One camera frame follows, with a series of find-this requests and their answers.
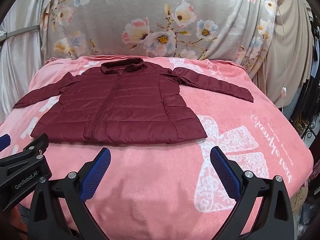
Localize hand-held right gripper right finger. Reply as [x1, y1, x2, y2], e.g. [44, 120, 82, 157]
[210, 146, 294, 240]

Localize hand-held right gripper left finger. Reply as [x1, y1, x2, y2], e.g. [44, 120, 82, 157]
[27, 147, 112, 240]

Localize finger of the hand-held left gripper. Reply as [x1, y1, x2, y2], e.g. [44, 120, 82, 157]
[0, 134, 11, 153]
[0, 133, 50, 178]

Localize maroon puffer jacket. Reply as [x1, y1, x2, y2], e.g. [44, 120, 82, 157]
[12, 57, 254, 145]

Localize dark hanging clothes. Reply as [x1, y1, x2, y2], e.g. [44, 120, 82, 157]
[287, 25, 320, 130]

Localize pink printed blanket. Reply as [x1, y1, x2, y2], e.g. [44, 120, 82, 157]
[0, 55, 315, 240]

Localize white curtain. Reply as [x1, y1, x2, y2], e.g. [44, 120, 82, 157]
[0, 0, 54, 123]

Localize black metal scroll rack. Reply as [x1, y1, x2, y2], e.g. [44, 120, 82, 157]
[300, 115, 320, 140]

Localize grey curtain tieback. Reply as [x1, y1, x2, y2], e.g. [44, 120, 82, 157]
[0, 25, 40, 42]

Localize beige curtain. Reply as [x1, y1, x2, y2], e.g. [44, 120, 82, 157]
[252, 0, 315, 113]

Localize grey floral sheet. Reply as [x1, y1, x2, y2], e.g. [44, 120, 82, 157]
[41, 0, 278, 67]

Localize white cord with switch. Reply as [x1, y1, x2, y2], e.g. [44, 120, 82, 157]
[275, 0, 288, 113]

